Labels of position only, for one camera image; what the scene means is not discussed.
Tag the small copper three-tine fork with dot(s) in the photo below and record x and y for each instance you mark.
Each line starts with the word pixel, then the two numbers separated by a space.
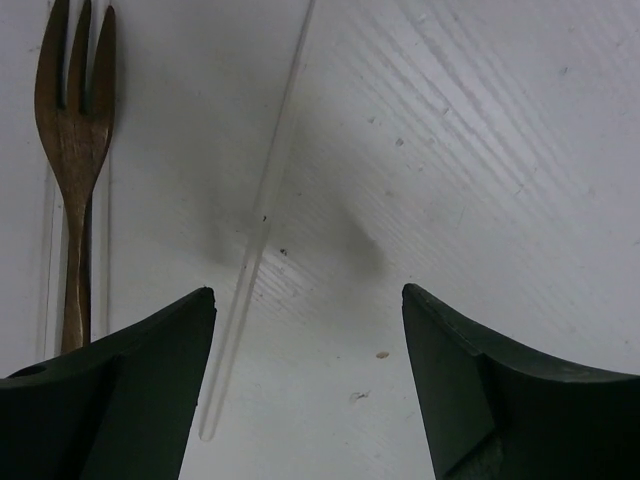
pixel 74 106

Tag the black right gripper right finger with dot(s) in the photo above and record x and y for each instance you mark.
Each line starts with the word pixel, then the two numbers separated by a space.
pixel 494 408

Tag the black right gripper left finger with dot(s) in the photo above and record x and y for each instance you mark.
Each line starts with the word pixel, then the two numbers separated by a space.
pixel 119 408

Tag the clear chopstick left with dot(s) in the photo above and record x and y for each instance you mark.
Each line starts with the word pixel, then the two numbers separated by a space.
pixel 48 219

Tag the clear chopstick under knife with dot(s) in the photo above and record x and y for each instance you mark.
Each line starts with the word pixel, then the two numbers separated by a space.
pixel 228 332

